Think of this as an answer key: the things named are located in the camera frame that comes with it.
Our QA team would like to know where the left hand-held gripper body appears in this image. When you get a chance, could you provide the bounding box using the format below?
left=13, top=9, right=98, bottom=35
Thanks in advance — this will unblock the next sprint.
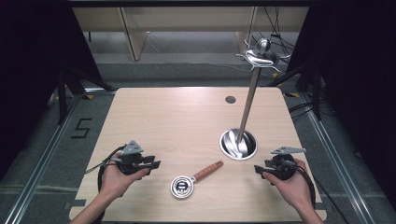
left=111, top=140, right=151, bottom=176

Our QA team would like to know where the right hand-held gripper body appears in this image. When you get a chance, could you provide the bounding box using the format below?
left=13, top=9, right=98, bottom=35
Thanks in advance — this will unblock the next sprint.
left=264, top=146, right=307, bottom=182

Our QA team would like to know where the metal ladle with wooden handle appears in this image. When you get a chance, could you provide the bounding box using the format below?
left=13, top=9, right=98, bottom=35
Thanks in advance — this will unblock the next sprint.
left=169, top=160, right=225, bottom=200

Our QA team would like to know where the metal utensil rack with hooks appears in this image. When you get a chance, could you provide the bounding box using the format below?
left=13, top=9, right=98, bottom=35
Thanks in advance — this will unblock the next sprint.
left=219, top=37, right=292, bottom=161

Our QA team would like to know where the person's left hand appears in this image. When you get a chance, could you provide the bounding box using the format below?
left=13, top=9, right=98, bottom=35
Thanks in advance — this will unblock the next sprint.
left=98, top=151, right=151, bottom=201

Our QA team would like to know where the person's right hand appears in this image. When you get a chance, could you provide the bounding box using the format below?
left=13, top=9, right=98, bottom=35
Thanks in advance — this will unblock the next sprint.
left=262, top=158, right=315, bottom=210

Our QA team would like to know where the black tripod stand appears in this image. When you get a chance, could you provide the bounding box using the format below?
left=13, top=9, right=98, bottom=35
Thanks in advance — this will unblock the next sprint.
left=55, top=63, right=115, bottom=126
left=262, top=57, right=323, bottom=121

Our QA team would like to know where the dark curtain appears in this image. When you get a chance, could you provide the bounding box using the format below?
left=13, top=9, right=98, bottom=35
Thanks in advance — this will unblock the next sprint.
left=0, top=0, right=104, bottom=181
left=288, top=0, right=396, bottom=206

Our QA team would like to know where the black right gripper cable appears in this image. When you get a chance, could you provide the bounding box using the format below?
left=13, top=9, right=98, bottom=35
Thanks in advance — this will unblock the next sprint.
left=284, top=159, right=351, bottom=224

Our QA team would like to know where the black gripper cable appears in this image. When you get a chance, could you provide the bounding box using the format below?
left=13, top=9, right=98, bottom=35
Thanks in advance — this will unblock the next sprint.
left=84, top=145, right=127, bottom=195
left=284, top=159, right=351, bottom=224

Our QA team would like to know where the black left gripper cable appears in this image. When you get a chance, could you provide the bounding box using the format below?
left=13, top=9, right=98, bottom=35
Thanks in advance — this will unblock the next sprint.
left=84, top=145, right=127, bottom=195

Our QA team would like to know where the aluminium floor rail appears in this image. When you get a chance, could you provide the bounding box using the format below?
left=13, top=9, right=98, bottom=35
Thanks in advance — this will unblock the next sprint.
left=2, top=88, right=108, bottom=224
left=284, top=92, right=376, bottom=224

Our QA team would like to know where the bundle of black cables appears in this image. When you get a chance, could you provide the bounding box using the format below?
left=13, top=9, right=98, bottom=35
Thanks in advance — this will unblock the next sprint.
left=250, top=6, right=297, bottom=64

